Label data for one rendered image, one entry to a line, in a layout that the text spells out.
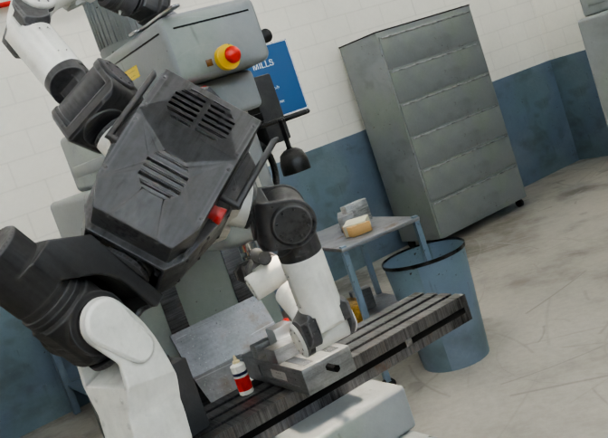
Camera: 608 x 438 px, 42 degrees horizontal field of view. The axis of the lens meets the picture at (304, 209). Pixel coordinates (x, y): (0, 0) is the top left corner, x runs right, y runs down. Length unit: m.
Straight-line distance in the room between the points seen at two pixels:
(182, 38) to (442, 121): 5.62
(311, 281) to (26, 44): 0.74
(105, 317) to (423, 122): 6.02
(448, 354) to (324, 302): 2.82
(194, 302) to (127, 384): 1.10
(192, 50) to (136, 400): 0.84
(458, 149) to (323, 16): 1.77
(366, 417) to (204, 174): 0.90
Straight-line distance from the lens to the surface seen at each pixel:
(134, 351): 1.38
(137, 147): 1.39
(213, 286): 2.49
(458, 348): 4.38
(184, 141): 1.40
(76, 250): 1.36
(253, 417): 2.03
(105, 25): 2.28
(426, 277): 4.23
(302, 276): 1.58
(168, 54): 1.87
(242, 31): 1.96
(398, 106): 7.07
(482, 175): 7.61
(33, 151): 6.30
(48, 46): 1.68
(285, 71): 7.27
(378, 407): 2.07
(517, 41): 9.28
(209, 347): 2.45
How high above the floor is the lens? 1.59
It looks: 7 degrees down
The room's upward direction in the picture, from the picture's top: 19 degrees counter-clockwise
